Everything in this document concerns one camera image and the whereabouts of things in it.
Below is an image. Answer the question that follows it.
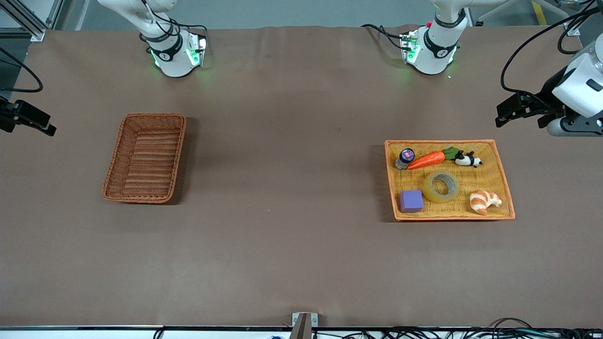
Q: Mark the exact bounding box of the yellow clear tape roll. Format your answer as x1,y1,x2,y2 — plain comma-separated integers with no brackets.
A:
422,169,460,204

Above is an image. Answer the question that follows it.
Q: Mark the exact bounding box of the orange flat wicker basket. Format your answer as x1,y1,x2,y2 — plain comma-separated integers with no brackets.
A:
384,139,516,221

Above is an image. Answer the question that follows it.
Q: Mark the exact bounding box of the brown deep wicker basket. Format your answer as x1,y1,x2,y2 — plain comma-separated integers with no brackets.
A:
103,113,187,204

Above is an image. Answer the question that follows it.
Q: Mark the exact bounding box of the black white panda toy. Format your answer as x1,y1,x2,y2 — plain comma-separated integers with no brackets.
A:
454,151,483,169

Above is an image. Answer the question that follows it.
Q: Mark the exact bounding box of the toy croissant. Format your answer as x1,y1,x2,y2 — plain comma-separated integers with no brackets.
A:
469,190,503,216

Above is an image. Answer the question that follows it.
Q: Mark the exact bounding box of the orange toy carrot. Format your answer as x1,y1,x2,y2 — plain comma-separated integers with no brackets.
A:
407,146,461,170

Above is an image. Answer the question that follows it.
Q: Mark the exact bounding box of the small jar purple lid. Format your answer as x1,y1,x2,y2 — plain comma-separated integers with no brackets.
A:
395,148,416,170

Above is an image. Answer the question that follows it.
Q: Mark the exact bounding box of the purple foam cube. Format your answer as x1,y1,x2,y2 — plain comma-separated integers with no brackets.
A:
399,190,424,213

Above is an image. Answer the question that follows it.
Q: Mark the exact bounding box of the brown table cover mat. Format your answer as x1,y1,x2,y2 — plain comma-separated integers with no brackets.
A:
0,24,603,329

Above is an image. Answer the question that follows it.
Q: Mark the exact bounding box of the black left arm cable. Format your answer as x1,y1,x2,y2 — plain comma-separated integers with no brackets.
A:
500,4,603,100

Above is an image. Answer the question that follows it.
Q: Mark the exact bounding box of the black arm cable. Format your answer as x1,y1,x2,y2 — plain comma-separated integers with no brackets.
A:
500,4,603,100
0,46,44,93

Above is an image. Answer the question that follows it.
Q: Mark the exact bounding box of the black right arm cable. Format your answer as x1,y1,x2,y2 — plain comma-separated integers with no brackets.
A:
0,46,44,93

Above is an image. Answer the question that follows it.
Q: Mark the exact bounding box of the aluminium frame profile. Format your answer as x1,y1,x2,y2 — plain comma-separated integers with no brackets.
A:
0,0,64,42

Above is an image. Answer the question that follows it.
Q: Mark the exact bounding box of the black left base cable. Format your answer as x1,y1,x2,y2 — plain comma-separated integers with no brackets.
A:
361,23,407,50

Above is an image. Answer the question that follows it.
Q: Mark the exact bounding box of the black base cable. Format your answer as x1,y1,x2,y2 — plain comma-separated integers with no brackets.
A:
167,19,209,40
361,23,407,50

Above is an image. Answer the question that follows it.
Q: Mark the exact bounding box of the black right base cable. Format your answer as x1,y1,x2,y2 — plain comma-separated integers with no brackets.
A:
167,19,209,40

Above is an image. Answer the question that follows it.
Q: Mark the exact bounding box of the black cable bundle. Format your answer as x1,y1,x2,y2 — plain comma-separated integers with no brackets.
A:
330,318,603,339

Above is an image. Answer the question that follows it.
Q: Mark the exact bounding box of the metal table edge bracket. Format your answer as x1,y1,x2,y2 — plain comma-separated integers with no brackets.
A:
288,312,319,339

